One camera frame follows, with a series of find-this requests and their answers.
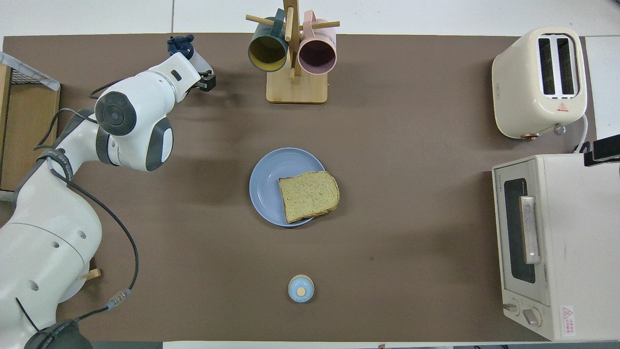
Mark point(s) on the translucent seasoning bottle navy cap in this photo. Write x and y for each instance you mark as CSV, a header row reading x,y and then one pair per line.
x,y
180,47

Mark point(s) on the toasted bread slice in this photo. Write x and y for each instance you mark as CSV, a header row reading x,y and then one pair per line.
x,y
310,196

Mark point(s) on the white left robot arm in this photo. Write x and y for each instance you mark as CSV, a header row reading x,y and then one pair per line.
x,y
43,242

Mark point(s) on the blue round plate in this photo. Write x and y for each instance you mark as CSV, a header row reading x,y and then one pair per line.
x,y
266,184

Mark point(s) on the teal mug yellow inside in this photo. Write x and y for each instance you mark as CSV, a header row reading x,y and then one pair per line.
x,y
268,51

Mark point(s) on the wooden mug rack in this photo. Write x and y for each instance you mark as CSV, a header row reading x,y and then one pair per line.
x,y
295,89

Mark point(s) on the pink mug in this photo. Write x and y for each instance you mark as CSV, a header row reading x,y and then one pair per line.
x,y
317,55

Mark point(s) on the white patterned cloth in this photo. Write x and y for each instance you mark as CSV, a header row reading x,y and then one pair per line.
x,y
29,72

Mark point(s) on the brown table mat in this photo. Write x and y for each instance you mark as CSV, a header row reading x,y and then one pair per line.
x,y
411,121

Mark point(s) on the small blue dome wooden knob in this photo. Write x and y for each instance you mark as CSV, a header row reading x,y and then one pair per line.
x,y
301,289

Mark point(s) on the cream two-slot toaster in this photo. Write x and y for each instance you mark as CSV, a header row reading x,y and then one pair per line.
x,y
528,92

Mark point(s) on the cream toaster oven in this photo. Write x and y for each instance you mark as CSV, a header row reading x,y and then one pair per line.
x,y
576,242

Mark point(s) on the black rectangular object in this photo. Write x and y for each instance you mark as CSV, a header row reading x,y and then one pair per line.
x,y
605,150

